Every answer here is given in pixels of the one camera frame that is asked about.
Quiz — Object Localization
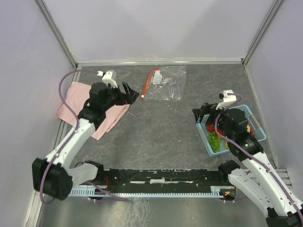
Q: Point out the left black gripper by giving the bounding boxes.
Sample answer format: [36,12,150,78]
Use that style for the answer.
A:
[102,81,139,111]

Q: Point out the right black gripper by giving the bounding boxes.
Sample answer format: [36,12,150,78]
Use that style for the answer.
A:
[191,101,232,140]

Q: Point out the red strawberries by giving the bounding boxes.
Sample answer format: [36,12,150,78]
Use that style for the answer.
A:
[206,124,221,138]

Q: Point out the clear orange zip top bag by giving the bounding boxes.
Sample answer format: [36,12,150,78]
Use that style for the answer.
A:
[141,65,187,102]

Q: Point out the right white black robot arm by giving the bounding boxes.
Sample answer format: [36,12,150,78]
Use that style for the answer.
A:
[192,103,303,227]

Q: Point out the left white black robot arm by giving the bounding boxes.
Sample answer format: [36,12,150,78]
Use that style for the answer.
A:
[32,82,139,201]

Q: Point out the light blue plastic basket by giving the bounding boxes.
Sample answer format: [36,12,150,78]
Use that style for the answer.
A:
[196,105,267,157]

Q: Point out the green grape bunch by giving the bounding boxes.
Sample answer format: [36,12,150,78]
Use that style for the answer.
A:
[208,131,221,153]

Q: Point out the pink folded cloth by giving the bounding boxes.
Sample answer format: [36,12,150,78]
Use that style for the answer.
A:
[57,82,129,140]

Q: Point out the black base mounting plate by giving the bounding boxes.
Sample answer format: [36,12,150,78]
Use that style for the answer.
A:
[83,169,236,194]

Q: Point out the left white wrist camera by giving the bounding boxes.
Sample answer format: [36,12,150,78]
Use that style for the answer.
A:
[97,70,118,88]

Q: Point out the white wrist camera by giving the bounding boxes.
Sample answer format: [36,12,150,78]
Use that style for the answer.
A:
[97,70,118,88]
[216,90,237,110]

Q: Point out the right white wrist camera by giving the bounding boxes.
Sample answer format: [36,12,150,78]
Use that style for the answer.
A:
[216,90,237,110]

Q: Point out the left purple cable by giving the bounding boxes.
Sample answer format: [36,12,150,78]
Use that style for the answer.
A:
[39,70,100,204]

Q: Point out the light blue cable duct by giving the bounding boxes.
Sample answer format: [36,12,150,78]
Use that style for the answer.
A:
[69,185,235,199]

